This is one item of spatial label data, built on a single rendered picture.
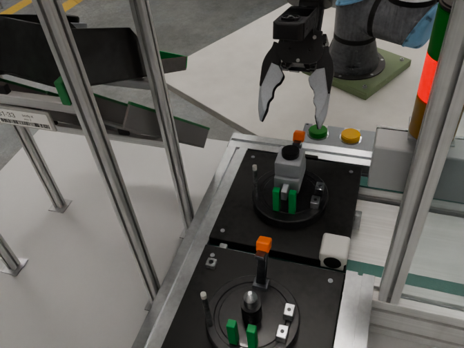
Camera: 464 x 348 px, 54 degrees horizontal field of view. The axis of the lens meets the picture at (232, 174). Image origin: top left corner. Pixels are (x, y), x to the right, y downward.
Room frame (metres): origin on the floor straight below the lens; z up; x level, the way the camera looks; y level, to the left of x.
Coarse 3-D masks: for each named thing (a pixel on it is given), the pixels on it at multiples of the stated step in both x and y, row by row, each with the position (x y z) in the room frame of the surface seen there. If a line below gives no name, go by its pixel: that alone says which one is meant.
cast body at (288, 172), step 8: (280, 152) 0.58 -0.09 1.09; (288, 152) 0.57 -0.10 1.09; (296, 152) 0.57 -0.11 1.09; (304, 152) 0.58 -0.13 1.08; (280, 160) 0.56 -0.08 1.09; (288, 160) 0.56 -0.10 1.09; (296, 160) 0.56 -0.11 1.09; (304, 160) 0.58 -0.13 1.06; (280, 168) 0.56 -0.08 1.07; (288, 168) 0.55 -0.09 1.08; (296, 168) 0.55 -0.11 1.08; (304, 168) 0.59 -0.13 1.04; (280, 176) 0.56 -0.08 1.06; (288, 176) 0.55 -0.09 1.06; (296, 176) 0.55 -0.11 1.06; (280, 184) 0.55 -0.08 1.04; (288, 184) 0.54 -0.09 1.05; (296, 184) 0.54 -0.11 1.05; (288, 192) 0.54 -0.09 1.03
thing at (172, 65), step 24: (0, 24) 0.58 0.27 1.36; (24, 24) 0.56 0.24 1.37; (0, 48) 0.57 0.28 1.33; (24, 48) 0.55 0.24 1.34; (48, 48) 0.53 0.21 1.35; (96, 48) 0.56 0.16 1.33; (120, 48) 0.59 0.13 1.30; (24, 72) 0.54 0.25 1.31; (48, 72) 0.52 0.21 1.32; (96, 72) 0.55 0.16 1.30; (120, 72) 0.58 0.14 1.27; (144, 72) 0.62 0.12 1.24; (168, 72) 0.67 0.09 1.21
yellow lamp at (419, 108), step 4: (416, 96) 0.40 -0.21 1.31; (416, 100) 0.40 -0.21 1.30; (420, 100) 0.39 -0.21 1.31; (416, 104) 0.40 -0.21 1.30; (420, 104) 0.39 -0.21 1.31; (424, 104) 0.38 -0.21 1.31; (416, 108) 0.39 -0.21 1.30; (420, 108) 0.39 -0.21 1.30; (424, 108) 0.38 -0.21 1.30; (412, 112) 0.40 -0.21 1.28; (416, 112) 0.39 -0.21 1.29; (420, 112) 0.39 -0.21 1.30; (424, 112) 0.38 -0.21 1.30; (412, 116) 0.40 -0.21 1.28; (416, 116) 0.39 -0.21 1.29; (420, 116) 0.39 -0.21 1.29; (412, 120) 0.40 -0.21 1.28; (416, 120) 0.39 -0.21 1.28; (420, 120) 0.38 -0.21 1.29; (412, 124) 0.39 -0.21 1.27; (416, 124) 0.39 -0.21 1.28; (420, 124) 0.38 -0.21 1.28; (412, 128) 0.39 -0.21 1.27; (416, 128) 0.39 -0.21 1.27; (412, 132) 0.39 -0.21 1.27; (416, 132) 0.39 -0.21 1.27; (416, 136) 0.38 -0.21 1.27
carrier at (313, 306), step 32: (224, 256) 0.46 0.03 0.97; (192, 288) 0.41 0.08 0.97; (224, 288) 0.39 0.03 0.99; (256, 288) 0.38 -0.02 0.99; (288, 288) 0.39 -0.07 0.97; (320, 288) 0.38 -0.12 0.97; (192, 320) 0.35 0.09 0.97; (224, 320) 0.34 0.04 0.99; (256, 320) 0.33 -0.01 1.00; (288, 320) 0.33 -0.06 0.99; (320, 320) 0.33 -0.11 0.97
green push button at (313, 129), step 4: (312, 128) 0.77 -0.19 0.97; (316, 128) 0.77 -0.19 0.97; (320, 128) 0.77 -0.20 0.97; (324, 128) 0.77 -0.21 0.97; (312, 132) 0.76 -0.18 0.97; (316, 132) 0.76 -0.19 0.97; (320, 132) 0.76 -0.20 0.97; (324, 132) 0.76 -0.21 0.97; (312, 136) 0.76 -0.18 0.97; (316, 136) 0.75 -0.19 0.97; (320, 136) 0.75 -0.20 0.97; (324, 136) 0.75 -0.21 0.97
